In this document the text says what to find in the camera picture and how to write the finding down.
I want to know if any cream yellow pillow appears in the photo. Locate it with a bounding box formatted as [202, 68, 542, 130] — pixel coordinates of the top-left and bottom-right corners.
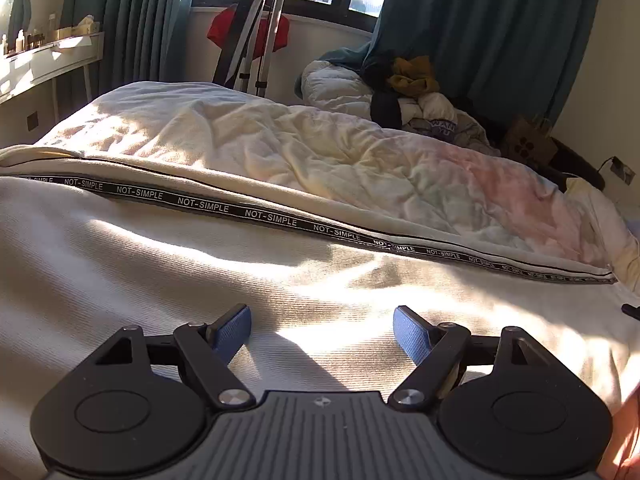
[565, 178, 639, 296]

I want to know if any brown paper bag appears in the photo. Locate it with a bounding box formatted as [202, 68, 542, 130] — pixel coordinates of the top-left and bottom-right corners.
[501, 115, 558, 168]

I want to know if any pastel tie-dye duvet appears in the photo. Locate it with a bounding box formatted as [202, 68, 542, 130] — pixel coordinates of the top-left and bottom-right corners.
[42, 81, 613, 271]

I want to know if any white purple print garment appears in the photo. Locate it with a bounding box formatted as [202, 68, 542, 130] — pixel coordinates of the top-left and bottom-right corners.
[398, 92, 501, 157]

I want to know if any teal curtain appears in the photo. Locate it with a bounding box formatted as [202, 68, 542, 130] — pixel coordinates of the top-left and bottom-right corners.
[322, 0, 598, 127]
[56, 0, 192, 119]

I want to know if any black garment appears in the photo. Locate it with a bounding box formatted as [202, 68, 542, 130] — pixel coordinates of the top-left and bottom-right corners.
[360, 51, 402, 130]

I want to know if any mustard yellow garment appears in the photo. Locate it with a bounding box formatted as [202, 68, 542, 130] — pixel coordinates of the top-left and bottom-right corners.
[387, 55, 439, 100]

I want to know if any white dressing table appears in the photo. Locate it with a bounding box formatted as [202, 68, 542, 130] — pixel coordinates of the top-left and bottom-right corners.
[1, 15, 104, 122]

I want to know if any white puffy comforter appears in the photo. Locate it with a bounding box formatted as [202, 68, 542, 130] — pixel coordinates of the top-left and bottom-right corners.
[300, 61, 373, 120]

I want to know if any red cloth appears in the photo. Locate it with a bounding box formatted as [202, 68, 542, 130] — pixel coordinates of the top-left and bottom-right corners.
[207, 6, 290, 60]

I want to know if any black wall charger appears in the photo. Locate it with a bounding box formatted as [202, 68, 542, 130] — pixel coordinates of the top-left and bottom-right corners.
[598, 156, 636, 185]

